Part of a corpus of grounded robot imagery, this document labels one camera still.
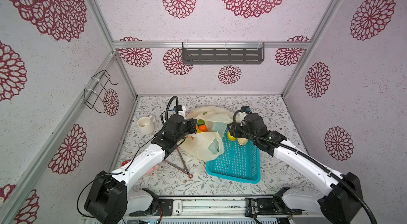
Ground yellow lemon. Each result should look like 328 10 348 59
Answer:
227 131 237 141

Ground green apple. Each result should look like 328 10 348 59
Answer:
197 119 206 126

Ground cream printed plastic bag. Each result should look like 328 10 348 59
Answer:
180 106 233 161

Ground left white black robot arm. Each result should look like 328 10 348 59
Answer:
78 96 198 224

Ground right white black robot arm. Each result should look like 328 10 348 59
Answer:
227 106 377 224

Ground white ceramic mug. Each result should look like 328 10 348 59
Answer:
137 115 155 136

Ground teal plastic basket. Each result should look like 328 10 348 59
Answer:
206 130 261 184

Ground metal tongs red tips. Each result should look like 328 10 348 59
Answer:
164 148 193 179

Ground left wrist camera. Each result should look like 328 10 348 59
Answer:
173 105 186 119

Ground grey wall shelf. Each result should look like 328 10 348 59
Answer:
181 43 265 65

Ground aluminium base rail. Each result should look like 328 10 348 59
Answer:
79 194 319 221

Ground black wire wall rack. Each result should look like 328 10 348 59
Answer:
83 70 118 114

